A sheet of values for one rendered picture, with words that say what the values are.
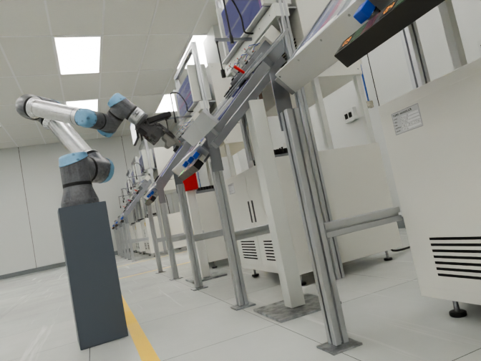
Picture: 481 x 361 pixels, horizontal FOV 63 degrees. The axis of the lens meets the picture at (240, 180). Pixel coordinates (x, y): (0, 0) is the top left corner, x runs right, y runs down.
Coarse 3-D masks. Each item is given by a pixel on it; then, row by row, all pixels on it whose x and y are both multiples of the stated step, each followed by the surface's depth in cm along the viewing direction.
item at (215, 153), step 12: (264, 0) 196; (288, 0) 202; (216, 12) 255; (264, 12) 204; (252, 24) 214; (228, 60) 257; (228, 72) 261; (216, 156) 172; (276, 156) 204; (216, 168) 171; (180, 180) 245; (252, 228) 173; (264, 228) 176; (204, 288) 234
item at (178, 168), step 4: (200, 144) 177; (196, 148) 183; (200, 148) 180; (192, 152) 190; (200, 152) 184; (204, 152) 181; (208, 152) 178; (188, 156) 199; (204, 156) 186; (184, 160) 209; (180, 164) 218; (188, 164) 210; (176, 168) 229; (180, 168) 225; (184, 168) 221; (176, 172) 236; (180, 172) 231
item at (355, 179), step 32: (288, 160) 189; (320, 160) 196; (352, 160) 202; (256, 192) 207; (288, 192) 187; (352, 192) 200; (384, 192) 207; (256, 224) 214; (384, 224) 204; (256, 256) 220; (352, 256) 194
